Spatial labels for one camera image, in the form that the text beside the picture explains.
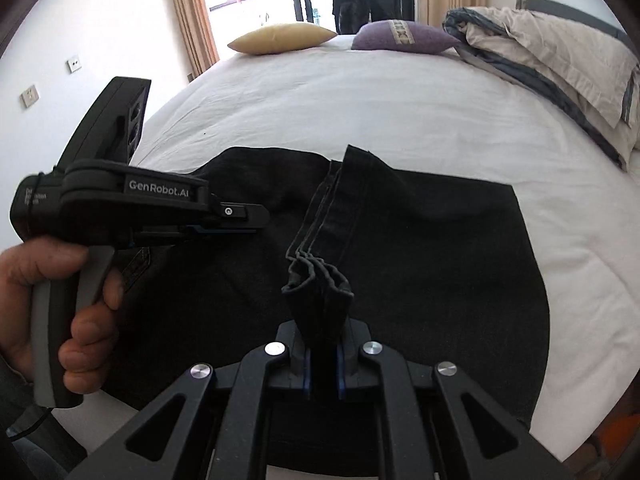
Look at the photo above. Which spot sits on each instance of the dark cloth on chair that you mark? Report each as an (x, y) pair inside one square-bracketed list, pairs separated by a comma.
[(365, 0)]

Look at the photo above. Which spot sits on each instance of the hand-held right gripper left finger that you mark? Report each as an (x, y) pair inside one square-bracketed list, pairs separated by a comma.
[(292, 360)]

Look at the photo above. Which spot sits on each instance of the bed with white sheet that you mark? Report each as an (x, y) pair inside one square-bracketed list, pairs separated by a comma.
[(350, 100)]

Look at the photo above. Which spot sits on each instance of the white wall socket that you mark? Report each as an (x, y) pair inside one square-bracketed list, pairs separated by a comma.
[(75, 63), (29, 96)]

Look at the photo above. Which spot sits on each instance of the yellow pillow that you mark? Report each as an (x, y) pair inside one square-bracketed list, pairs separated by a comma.
[(280, 39)]

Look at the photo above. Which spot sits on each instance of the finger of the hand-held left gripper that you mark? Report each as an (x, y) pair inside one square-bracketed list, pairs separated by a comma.
[(220, 231), (242, 212)]

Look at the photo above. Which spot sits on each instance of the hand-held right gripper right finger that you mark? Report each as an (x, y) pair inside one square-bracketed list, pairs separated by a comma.
[(357, 360)]

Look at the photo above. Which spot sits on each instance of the folded beige grey duvet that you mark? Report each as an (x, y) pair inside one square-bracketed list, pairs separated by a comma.
[(550, 60)]

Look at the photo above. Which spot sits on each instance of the black pants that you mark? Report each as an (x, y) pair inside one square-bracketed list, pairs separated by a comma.
[(425, 270)]

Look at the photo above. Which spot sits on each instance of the person's left hand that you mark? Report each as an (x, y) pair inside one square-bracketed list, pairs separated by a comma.
[(20, 305)]

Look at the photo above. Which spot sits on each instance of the orange container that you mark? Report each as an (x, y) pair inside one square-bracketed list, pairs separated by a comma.
[(617, 435)]

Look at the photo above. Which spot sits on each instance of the grey upholstered headboard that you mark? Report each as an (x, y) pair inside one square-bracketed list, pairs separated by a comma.
[(575, 17)]

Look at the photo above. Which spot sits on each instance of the purple patterned pillow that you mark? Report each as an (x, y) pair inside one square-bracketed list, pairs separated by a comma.
[(405, 37)]

